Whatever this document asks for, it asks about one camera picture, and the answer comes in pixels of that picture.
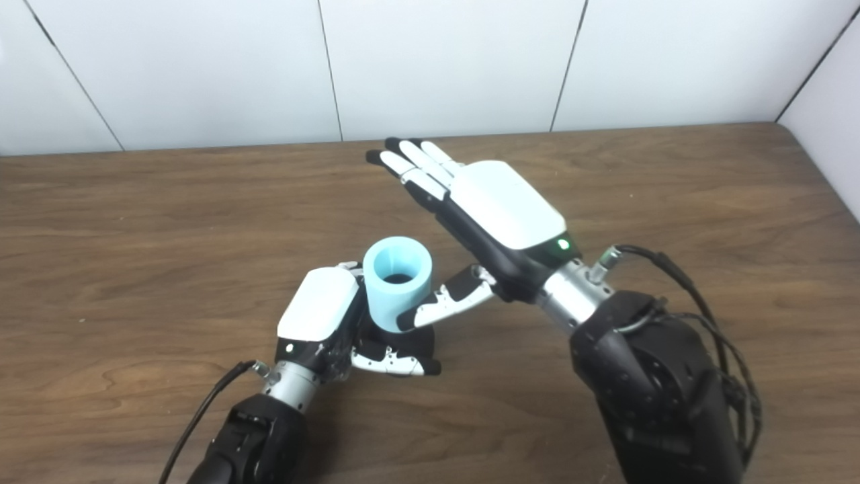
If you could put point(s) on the black nozzle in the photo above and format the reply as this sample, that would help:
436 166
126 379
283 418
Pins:
420 343

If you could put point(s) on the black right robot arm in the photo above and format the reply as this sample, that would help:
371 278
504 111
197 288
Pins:
658 390

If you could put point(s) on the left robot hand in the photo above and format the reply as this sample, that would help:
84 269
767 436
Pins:
319 302

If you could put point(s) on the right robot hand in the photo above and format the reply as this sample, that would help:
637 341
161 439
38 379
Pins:
504 202

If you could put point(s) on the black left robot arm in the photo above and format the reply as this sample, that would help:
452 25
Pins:
262 437

